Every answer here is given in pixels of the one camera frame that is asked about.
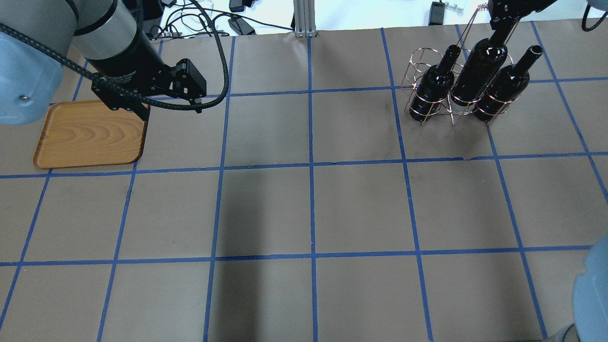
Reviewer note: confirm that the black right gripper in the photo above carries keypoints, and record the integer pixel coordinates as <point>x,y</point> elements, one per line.
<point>504,26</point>

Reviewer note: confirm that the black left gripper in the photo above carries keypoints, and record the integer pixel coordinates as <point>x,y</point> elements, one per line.
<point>124,58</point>

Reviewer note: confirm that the dark wine bottle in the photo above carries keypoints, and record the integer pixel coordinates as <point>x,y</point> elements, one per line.
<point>434,86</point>
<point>507,85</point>
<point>484,61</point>

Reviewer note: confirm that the wooden tray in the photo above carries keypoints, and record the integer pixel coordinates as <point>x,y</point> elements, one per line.
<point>87,134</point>

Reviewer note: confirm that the black power adapter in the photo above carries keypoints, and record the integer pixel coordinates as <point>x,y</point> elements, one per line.
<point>436,13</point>

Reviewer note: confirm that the copper wire bottle basket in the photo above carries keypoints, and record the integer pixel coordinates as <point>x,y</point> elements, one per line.
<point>424,57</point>

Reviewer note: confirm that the aluminium frame post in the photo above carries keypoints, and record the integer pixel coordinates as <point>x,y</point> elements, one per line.
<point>304,19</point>

